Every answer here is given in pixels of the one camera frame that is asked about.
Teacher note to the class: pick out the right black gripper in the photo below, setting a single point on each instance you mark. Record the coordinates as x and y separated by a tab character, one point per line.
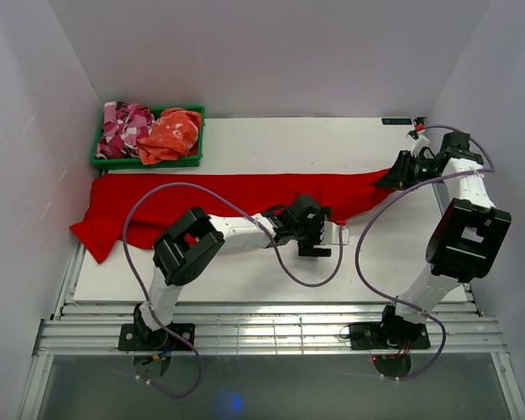
398	178

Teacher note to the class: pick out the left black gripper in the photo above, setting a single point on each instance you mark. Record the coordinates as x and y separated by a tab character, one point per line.
305	248

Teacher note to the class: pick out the red trousers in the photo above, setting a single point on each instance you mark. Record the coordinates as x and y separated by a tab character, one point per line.
138	207

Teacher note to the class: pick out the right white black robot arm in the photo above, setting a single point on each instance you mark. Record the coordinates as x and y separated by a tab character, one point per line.
466	240

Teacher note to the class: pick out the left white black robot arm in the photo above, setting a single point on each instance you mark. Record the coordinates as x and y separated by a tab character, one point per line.
184	250

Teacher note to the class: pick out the orange crumpled garment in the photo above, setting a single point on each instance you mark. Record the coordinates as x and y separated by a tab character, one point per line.
173	136

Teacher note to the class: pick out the green plastic tray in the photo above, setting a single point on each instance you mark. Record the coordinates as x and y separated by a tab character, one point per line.
192	160

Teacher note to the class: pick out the pink patterned garment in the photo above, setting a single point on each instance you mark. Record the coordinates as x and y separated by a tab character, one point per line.
124	123

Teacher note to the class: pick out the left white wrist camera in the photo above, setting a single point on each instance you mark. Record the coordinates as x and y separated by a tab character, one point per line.
333	234

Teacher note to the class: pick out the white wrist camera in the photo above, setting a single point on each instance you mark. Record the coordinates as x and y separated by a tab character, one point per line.
333	234
420	140

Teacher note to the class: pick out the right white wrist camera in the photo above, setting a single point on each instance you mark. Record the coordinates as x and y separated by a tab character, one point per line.
420	140

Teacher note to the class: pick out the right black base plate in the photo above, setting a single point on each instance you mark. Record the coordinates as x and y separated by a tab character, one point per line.
367	339

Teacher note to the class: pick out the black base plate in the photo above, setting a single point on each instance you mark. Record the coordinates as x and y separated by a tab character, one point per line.
130	340
367	339

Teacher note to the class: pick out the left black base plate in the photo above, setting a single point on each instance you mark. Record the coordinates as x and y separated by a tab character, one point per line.
130	340

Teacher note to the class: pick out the aluminium frame rail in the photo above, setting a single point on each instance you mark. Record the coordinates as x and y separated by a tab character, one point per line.
262	329

